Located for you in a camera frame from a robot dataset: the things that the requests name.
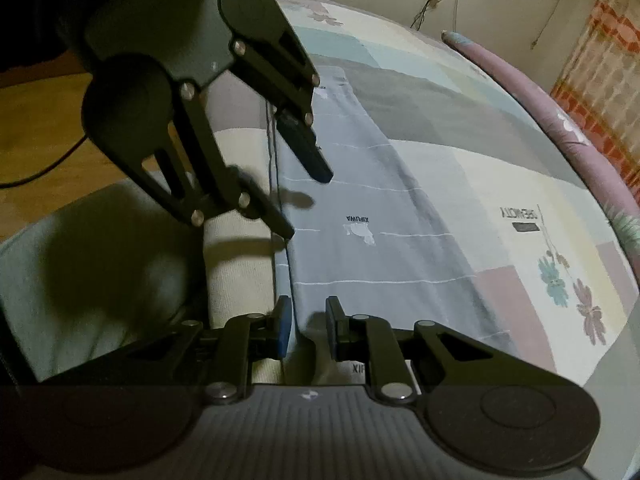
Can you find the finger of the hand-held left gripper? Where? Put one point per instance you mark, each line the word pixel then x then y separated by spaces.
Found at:
pixel 265 210
pixel 305 150

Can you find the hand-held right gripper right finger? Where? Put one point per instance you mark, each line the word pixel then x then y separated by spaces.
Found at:
pixel 334 330

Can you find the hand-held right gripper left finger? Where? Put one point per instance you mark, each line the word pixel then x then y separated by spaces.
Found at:
pixel 284 327

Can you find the grey striped pants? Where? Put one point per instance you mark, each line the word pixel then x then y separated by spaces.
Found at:
pixel 375 270

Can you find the patchwork floral bed sheet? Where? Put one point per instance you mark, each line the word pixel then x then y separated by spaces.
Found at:
pixel 500 170

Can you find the pale green blanket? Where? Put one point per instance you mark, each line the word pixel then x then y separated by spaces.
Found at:
pixel 75 270

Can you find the purple floral quilt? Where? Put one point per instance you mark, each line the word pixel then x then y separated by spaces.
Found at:
pixel 525 80

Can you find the red patterned curtain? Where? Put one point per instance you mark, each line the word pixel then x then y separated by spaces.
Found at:
pixel 600 60

